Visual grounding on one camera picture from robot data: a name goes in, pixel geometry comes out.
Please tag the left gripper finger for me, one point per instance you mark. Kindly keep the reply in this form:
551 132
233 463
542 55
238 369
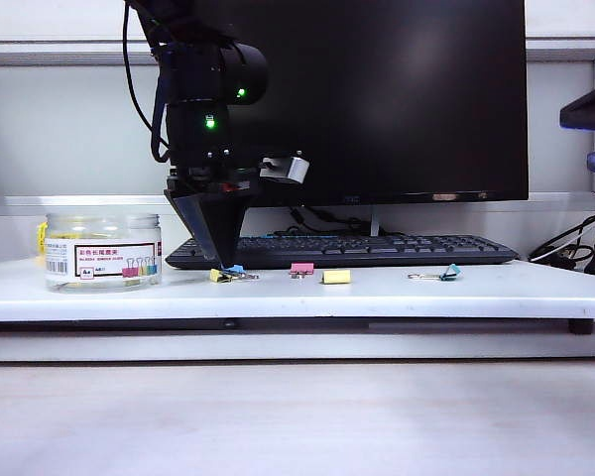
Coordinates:
225 223
196 223

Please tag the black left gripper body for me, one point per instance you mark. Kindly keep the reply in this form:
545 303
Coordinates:
213 182

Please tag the blue binder clip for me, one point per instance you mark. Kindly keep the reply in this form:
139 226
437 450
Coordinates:
236 269

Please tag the pink binder clip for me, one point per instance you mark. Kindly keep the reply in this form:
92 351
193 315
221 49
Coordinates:
302 269

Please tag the clear plastic clip jar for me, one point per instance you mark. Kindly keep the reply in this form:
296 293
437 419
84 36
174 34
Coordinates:
104 253

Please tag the white desk riser board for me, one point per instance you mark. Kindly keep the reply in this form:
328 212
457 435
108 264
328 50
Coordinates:
327 297

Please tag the silver monitor stand leg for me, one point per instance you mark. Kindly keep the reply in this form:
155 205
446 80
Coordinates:
375 223

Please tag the black computer keyboard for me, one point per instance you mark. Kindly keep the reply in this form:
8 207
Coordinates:
377 250

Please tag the yellow tape roll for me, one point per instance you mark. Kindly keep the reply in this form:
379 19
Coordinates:
40 243

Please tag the black riser foot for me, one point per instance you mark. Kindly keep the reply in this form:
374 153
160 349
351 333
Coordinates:
580 327

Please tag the teal binder clip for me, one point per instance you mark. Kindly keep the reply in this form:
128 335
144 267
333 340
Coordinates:
448 273

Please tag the black computer monitor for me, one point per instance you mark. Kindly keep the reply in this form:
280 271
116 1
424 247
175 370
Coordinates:
401 99

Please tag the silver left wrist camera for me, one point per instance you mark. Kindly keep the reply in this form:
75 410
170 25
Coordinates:
287 171

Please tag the aluminium partition frame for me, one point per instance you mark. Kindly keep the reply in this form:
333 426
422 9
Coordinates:
30 54

